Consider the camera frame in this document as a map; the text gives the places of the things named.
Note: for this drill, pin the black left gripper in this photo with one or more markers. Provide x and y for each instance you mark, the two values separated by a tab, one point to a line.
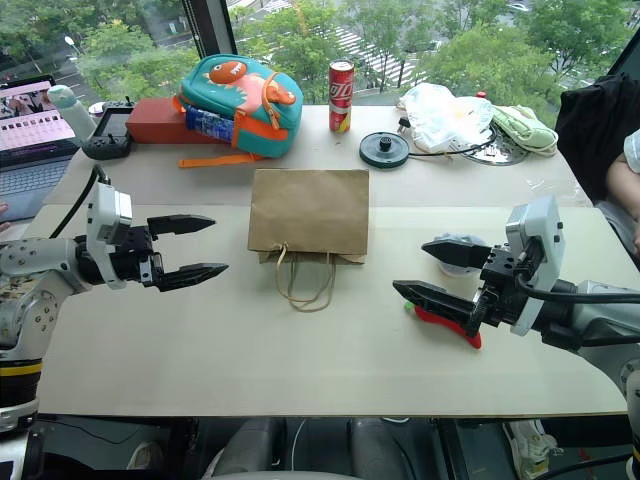
142	260

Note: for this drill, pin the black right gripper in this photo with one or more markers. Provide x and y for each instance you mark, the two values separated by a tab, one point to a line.
500	300

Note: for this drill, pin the red toy item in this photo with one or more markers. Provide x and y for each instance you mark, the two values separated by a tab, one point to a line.
472	341

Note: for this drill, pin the brown paper bag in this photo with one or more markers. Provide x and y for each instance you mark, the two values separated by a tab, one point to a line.
310	210

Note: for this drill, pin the person's bare forearm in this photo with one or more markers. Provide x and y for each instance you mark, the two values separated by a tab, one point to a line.
625	185

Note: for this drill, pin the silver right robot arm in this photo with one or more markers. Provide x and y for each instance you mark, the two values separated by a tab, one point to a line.
610	320

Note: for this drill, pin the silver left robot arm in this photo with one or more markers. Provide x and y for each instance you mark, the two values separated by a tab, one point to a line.
30	260

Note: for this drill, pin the white plastic bag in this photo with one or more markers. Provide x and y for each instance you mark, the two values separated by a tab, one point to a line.
440	115

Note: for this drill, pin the person's bare hand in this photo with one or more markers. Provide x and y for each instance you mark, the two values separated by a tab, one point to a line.
3	227

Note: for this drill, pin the blue water bottle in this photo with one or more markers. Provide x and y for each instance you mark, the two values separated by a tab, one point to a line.
210	125

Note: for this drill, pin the black handheld controller with screen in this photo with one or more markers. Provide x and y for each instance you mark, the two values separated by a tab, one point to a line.
107	147

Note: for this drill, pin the round metal tray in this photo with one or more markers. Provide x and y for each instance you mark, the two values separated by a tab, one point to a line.
500	156

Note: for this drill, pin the red rectangular box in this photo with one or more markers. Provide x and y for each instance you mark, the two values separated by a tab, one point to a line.
155	120

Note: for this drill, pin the dark round kettle base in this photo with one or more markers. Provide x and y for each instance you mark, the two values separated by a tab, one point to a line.
382	152

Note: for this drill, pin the light green cloth pouch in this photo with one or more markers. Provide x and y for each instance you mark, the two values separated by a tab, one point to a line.
525	130

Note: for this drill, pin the teal dinosaur backpack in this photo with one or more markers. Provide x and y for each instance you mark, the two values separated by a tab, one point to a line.
250	95

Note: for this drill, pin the white mint-capped bottle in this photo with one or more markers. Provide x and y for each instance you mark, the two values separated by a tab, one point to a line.
75	120

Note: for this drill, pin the grey laptop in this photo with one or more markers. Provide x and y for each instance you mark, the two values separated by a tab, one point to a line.
30	175

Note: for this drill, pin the person's grey trouser leg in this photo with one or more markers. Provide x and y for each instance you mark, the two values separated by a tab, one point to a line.
622	230

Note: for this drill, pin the grey rounded shape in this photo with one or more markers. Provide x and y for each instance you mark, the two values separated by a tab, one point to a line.
380	445
252	445

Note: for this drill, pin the white sneaker with laces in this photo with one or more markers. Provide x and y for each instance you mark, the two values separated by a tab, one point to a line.
530	445

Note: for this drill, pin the black jacket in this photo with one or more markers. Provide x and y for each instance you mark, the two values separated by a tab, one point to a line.
590	125

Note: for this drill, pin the white shoe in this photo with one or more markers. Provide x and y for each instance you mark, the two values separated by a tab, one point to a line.
145	456

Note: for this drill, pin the red cola can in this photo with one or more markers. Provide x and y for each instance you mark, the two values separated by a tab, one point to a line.
341	95

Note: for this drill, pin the black window pillar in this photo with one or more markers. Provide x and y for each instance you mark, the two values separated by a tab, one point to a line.
210	25

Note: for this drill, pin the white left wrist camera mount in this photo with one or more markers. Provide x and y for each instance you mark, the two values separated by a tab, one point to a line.
107	210

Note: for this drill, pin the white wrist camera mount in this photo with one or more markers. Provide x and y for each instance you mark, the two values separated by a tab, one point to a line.
542	220
107	210

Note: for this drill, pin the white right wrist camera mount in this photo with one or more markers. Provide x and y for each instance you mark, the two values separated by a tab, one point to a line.
542	220

